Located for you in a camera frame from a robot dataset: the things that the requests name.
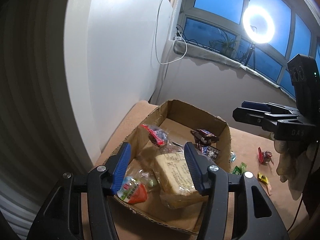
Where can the grey windowsill cover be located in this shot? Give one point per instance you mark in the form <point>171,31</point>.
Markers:
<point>212,55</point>

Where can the person's right hand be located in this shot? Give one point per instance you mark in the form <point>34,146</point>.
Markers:
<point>290,167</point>

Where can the black tripod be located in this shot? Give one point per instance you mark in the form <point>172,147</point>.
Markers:
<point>252,55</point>

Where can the clear-wrapped bread packet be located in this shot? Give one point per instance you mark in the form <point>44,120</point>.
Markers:
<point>172,175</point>

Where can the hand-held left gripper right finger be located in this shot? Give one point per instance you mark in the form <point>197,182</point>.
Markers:
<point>193,170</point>

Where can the white power strip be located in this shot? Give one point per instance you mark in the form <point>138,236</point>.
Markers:
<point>178,38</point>

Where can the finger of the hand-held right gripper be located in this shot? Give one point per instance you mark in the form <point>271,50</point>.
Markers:
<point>252,104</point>
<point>250,117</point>

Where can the cardboard box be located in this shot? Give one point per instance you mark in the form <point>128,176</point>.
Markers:
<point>180,115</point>

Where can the round green candy packet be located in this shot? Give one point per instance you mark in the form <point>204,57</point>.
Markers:
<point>233,157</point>

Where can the red clear candy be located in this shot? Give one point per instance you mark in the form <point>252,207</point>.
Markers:
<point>156,136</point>

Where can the light green candy packet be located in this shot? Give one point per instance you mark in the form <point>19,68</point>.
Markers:
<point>242,167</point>

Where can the brown chocolate bar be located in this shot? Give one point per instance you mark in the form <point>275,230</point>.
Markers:
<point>206,134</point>
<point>211,152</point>

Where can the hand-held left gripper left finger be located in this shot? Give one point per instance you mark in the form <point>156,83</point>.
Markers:
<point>122,167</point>

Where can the potted plant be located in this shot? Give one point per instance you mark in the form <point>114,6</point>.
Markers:
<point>227,47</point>

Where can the red white snack packet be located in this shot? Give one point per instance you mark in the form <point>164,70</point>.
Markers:
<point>132,191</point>

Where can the pale green candy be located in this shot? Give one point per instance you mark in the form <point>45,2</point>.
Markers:
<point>150,182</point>

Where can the round dark red snack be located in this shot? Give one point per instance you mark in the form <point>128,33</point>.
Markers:
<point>265,156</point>

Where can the white wardrobe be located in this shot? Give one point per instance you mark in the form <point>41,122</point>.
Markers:
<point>112,55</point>

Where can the yellow candy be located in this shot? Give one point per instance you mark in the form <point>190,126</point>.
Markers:
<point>263,177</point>

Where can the white ribbed panel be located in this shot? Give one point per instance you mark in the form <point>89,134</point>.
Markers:
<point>37,105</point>

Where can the large window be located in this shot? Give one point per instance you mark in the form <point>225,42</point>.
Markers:
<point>217,0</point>

